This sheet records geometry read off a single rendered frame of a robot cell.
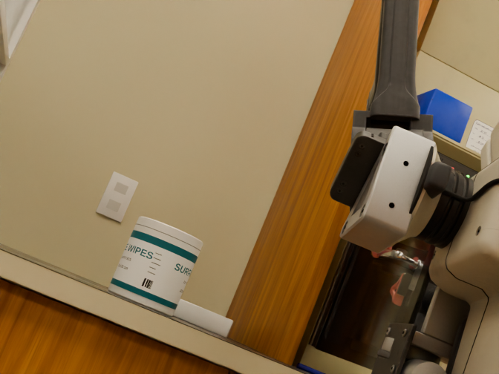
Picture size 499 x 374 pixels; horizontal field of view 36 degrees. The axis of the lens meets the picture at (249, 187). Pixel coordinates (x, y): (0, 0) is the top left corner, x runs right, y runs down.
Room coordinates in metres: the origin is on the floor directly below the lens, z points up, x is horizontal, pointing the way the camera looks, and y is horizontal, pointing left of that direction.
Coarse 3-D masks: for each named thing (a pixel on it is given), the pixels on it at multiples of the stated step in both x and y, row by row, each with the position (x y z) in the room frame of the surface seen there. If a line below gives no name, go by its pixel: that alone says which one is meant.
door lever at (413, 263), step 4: (380, 252) 1.43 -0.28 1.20; (384, 252) 1.42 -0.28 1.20; (388, 252) 1.41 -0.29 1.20; (392, 252) 1.39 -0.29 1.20; (396, 252) 1.38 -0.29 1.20; (400, 252) 1.39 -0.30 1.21; (380, 256) 1.43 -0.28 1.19; (384, 256) 1.42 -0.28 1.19; (388, 256) 1.40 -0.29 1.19; (392, 256) 1.39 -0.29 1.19; (396, 256) 1.38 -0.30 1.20; (400, 256) 1.39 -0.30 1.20; (404, 256) 1.39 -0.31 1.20; (404, 260) 1.39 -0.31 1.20; (408, 260) 1.39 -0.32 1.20; (412, 260) 1.40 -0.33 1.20; (416, 260) 1.40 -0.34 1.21; (412, 264) 1.40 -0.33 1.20; (416, 264) 1.40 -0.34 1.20; (412, 268) 1.40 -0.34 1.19; (416, 268) 1.40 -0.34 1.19
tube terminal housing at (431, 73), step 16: (416, 64) 1.67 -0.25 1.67; (432, 64) 1.68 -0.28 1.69; (416, 80) 1.67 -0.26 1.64; (432, 80) 1.68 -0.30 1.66; (448, 80) 1.69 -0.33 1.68; (464, 80) 1.70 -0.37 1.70; (464, 96) 1.70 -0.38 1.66; (480, 96) 1.71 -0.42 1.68; (496, 96) 1.72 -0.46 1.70; (480, 112) 1.71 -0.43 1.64; (496, 112) 1.72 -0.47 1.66; (464, 144) 1.71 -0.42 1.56; (336, 256) 1.69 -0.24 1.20; (320, 304) 1.68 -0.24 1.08; (304, 336) 1.69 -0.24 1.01; (304, 352) 1.67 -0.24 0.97; (320, 352) 1.67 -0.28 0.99; (320, 368) 1.68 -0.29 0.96; (336, 368) 1.68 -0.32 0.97; (352, 368) 1.69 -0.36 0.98
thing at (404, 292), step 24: (408, 240) 1.45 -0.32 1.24; (360, 264) 1.58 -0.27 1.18; (384, 264) 1.50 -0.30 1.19; (408, 264) 1.42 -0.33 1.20; (360, 288) 1.55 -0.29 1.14; (384, 288) 1.47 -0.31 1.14; (408, 288) 1.40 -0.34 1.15; (336, 312) 1.60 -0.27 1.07; (360, 312) 1.52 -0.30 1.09; (384, 312) 1.44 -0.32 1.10; (408, 312) 1.37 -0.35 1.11; (336, 336) 1.57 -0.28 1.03; (360, 336) 1.49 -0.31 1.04; (384, 336) 1.42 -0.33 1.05; (360, 360) 1.46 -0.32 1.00
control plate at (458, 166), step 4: (440, 156) 1.60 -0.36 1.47; (444, 156) 1.60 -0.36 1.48; (440, 160) 1.61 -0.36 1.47; (444, 160) 1.61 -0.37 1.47; (448, 160) 1.61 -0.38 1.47; (452, 160) 1.61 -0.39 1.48; (448, 164) 1.61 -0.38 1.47; (452, 164) 1.61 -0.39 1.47; (456, 164) 1.61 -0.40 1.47; (460, 164) 1.61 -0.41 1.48; (456, 168) 1.62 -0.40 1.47; (460, 168) 1.62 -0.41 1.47; (464, 168) 1.62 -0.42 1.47; (468, 168) 1.62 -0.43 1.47; (464, 172) 1.62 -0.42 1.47; (468, 172) 1.62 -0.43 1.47; (472, 172) 1.62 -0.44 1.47; (476, 172) 1.62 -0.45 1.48; (472, 176) 1.63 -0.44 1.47
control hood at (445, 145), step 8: (440, 136) 1.57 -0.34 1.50; (440, 144) 1.58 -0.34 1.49; (448, 144) 1.58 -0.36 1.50; (456, 144) 1.58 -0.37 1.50; (440, 152) 1.60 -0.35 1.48; (448, 152) 1.59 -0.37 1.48; (456, 152) 1.59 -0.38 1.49; (464, 152) 1.59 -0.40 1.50; (472, 152) 1.59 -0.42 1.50; (456, 160) 1.61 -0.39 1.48; (464, 160) 1.60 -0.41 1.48; (472, 160) 1.60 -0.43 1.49; (480, 160) 1.60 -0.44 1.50; (472, 168) 1.62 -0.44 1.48; (480, 168) 1.61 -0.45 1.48
